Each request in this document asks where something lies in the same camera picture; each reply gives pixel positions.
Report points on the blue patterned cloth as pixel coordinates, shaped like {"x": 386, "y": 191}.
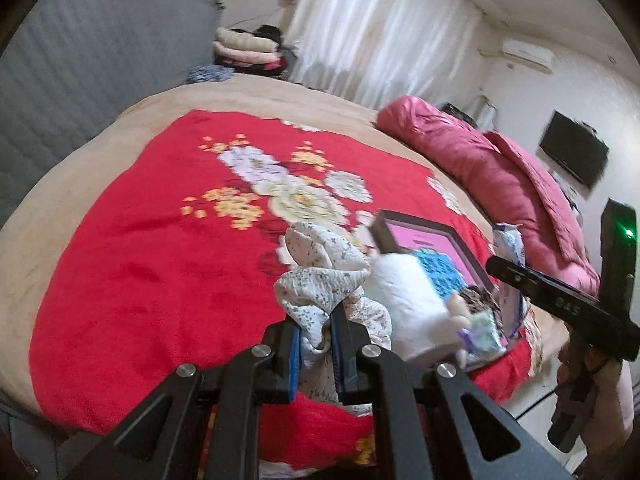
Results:
{"x": 209, "y": 73}

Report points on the person right hand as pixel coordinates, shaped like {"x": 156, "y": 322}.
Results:
{"x": 612, "y": 416}

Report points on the cream plush bear purple bow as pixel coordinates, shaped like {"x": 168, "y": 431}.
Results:
{"x": 461, "y": 317}

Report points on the leopard print scrunchie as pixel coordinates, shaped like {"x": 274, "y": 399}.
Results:
{"x": 478, "y": 299}

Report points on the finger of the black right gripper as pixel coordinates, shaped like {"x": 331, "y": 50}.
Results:
{"x": 604, "y": 321}

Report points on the white floral scrunchie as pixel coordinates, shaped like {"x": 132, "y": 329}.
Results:
{"x": 329, "y": 271}

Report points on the pink and blue book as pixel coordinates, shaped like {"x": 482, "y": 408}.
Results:
{"x": 443, "y": 257}

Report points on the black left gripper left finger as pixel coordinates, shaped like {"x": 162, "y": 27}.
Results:
{"x": 202, "y": 423}

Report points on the white air conditioner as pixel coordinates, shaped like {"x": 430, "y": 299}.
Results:
{"x": 537, "y": 57}

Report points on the dark shallow cardboard box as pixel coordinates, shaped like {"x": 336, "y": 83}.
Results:
{"x": 386, "y": 244}

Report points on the green white tissue pack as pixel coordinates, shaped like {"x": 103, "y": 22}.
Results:
{"x": 482, "y": 340}

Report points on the grey quilted headboard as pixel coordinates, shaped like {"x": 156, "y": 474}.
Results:
{"x": 74, "y": 65}

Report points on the blue white wipes pack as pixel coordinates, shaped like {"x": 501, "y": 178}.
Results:
{"x": 508, "y": 244}

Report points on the pink folded quilt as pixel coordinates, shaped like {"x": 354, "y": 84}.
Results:
{"x": 504, "y": 180}

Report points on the stack of folded clothes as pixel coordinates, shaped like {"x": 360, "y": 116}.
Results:
{"x": 261, "y": 52}

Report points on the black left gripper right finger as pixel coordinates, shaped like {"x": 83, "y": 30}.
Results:
{"x": 434, "y": 423}

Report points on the white toilet paper roll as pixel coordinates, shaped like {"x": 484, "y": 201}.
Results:
{"x": 422, "y": 330}

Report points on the white curtain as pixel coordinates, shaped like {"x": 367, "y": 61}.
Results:
{"x": 372, "y": 52}

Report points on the red floral blanket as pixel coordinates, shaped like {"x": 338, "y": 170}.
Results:
{"x": 176, "y": 260}

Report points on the black wall television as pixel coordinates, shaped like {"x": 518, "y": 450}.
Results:
{"x": 576, "y": 148}

